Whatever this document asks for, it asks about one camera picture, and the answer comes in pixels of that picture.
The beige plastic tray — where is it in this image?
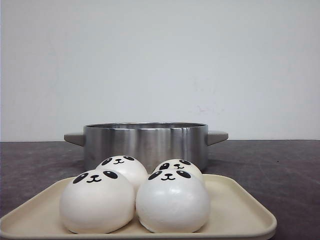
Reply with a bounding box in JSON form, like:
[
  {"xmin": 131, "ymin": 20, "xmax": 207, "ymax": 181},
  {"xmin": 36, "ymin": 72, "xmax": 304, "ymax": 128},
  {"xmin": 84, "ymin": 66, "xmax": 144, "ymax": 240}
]
[{"xmin": 0, "ymin": 174, "xmax": 277, "ymax": 240}]

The panda bun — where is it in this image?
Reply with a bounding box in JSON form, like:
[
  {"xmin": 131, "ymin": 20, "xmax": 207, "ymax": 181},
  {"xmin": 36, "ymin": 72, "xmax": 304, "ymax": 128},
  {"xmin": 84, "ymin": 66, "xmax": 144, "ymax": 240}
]
[
  {"xmin": 96, "ymin": 155, "xmax": 148, "ymax": 193},
  {"xmin": 152, "ymin": 159, "xmax": 205, "ymax": 183},
  {"xmin": 59, "ymin": 169, "xmax": 136, "ymax": 234},
  {"xmin": 135, "ymin": 169, "xmax": 211, "ymax": 233}
]

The stainless steel steamer pot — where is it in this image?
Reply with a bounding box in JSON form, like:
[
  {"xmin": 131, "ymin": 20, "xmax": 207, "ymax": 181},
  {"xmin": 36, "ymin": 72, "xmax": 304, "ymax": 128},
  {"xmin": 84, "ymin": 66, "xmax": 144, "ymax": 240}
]
[{"xmin": 64, "ymin": 122, "xmax": 229, "ymax": 173}]

